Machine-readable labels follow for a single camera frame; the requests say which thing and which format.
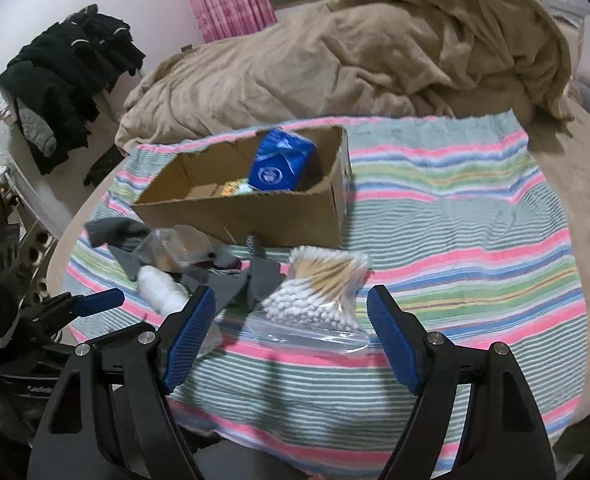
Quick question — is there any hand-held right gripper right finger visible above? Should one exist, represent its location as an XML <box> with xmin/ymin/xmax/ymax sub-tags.
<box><xmin>366</xmin><ymin>285</ymin><xmax>558</xmax><ymax>480</ymax></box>

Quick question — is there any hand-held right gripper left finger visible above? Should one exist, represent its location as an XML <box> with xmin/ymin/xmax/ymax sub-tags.
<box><xmin>27</xmin><ymin>285</ymin><xmax>216</xmax><ymax>480</ymax></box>

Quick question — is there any white cotton roll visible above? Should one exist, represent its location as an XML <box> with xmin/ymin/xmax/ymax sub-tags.
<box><xmin>136</xmin><ymin>265</ymin><xmax>189</xmax><ymax>318</ymax></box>

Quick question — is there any beige blanket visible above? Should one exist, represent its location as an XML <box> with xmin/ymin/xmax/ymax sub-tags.
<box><xmin>115</xmin><ymin>0</ymin><xmax>576</xmax><ymax>157</ymax></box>

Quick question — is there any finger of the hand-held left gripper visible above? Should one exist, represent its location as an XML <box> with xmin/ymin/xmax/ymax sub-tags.
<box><xmin>20</xmin><ymin>290</ymin><xmax>126</xmax><ymax>333</ymax></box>

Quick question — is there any beige bed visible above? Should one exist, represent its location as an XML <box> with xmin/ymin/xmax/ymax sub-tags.
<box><xmin>45</xmin><ymin>10</ymin><xmax>590</xmax><ymax>461</ymax></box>

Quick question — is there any dark grey cloth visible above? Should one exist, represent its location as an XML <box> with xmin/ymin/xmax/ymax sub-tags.
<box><xmin>175</xmin><ymin>235</ymin><xmax>289</xmax><ymax>322</ymax></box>

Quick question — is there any clear plastic bag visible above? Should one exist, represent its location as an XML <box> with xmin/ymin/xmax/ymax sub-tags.
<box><xmin>135</xmin><ymin>225</ymin><xmax>226</xmax><ymax>275</ymax></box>

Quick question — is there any blue packet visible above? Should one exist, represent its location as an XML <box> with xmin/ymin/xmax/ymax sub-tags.
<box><xmin>248</xmin><ymin>128</ymin><xmax>318</xmax><ymax>192</ymax></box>

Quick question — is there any bag of cotton swabs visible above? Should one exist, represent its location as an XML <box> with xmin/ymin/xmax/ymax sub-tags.
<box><xmin>247</xmin><ymin>246</ymin><xmax>373</xmax><ymax>353</ymax></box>

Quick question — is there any cardboard box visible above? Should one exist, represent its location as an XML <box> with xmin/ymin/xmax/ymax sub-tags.
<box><xmin>131</xmin><ymin>125</ymin><xmax>353</xmax><ymax>250</ymax></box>

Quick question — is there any striped towel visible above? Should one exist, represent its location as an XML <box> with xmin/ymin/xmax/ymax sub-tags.
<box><xmin>65</xmin><ymin>110</ymin><xmax>590</xmax><ymax>453</ymax></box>

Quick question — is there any grey quilted jacket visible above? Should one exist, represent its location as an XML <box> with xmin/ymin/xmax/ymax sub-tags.
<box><xmin>15</xmin><ymin>97</ymin><xmax>58</xmax><ymax>158</ymax></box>

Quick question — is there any perforated beige rack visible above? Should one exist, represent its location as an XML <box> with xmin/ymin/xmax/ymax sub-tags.
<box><xmin>17</xmin><ymin>220</ymin><xmax>60</xmax><ymax>302</ymax></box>

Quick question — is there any black cloth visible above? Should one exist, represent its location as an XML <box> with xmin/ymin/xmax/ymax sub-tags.
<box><xmin>84</xmin><ymin>149</ymin><xmax>126</xmax><ymax>187</ymax></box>

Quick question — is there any pile of black clothes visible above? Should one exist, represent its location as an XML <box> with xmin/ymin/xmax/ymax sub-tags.
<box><xmin>0</xmin><ymin>4</ymin><xmax>148</xmax><ymax>176</ymax></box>

